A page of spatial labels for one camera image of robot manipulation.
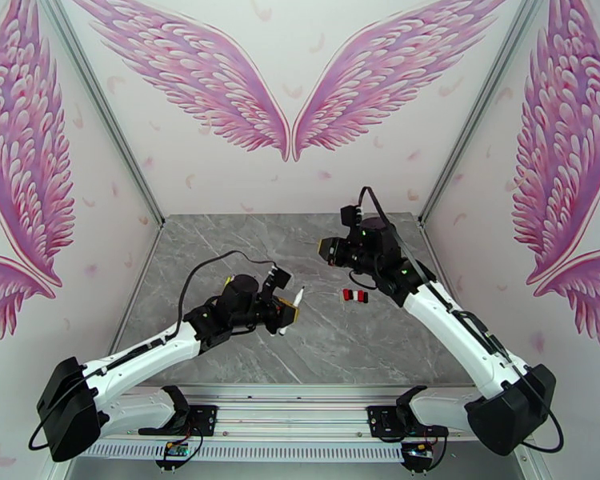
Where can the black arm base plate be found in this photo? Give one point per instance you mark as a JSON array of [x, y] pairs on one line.
[[200, 421], [380, 421]]

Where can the slim white pen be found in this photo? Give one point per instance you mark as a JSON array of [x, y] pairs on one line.
[[299, 295]]

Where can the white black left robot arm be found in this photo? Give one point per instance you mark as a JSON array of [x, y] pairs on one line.
[[145, 351]]

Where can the aluminium mounting rail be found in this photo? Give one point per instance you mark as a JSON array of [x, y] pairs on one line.
[[290, 416]]

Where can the aluminium frame post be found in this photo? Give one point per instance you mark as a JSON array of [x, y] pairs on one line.
[[105, 108], [480, 108]]

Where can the aluminium table edge strip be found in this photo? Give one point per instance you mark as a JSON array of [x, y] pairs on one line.
[[432, 258], [140, 281]]

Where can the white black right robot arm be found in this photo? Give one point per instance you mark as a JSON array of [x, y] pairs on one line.
[[440, 318]]

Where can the small green circuit board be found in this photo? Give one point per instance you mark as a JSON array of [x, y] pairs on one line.
[[416, 449], [176, 449]]

